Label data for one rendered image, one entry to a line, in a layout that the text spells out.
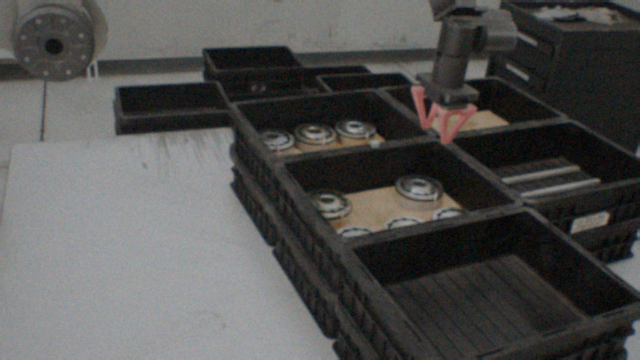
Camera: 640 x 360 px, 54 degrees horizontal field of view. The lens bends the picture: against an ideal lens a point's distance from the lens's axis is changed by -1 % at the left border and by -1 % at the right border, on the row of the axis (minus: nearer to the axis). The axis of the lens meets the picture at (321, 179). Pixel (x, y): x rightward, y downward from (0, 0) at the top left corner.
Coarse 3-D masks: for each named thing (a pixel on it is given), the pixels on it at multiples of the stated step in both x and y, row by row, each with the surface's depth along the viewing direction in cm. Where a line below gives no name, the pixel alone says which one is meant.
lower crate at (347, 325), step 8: (336, 304) 109; (336, 312) 109; (344, 312) 106; (344, 320) 107; (336, 328) 112; (344, 328) 110; (352, 328) 104; (344, 336) 110; (352, 336) 105; (360, 336) 102; (336, 344) 115; (344, 344) 111; (352, 344) 108; (360, 344) 102; (336, 352) 113; (344, 352) 111; (352, 352) 107; (360, 352) 105; (368, 352) 100
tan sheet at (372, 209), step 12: (372, 192) 140; (384, 192) 140; (360, 204) 135; (372, 204) 135; (384, 204) 136; (396, 204) 136; (444, 204) 138; (456, 204) 138; (360, 216) 131; (372, 216) 131; (384, 216) 132; (396, 216) 132; (420, 216) 133; (336, 228) 126; (372, 228) 127
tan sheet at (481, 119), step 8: (480, 112) 184; (488, 112) 185; (456, 120) 178; (472, 120) 179; (480, 120) 179; (488, 120) 179; (496, 120) 180; (448, 128) 172; (464, 128) 173; (472, 128) 174
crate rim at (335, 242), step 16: (400, 144) 139; (416, 144) 140; (448, 144) 140; (288, 160) 128; (304, 160) 129; (464, 160) 134; (288, 176) 123; (480, 176) 130; (288, 192) 122; (304, 192) 118; (304, 208) 116; (496, 208) 119; (512, 208) 119; (320, 224) 110; (416, 224) 111; (432, 224) 112; (336, 240) 105; (352, 240) 106
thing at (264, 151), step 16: (288, 96) 157; (304, 96) 158; (320, 96) 159; (384, 96) 162; (240, 112) 147; (400, 112) 154; (240, 128) 144; (256, 144) 135; (368, 144) 137; (384, 144) 138; (272, 160) 129
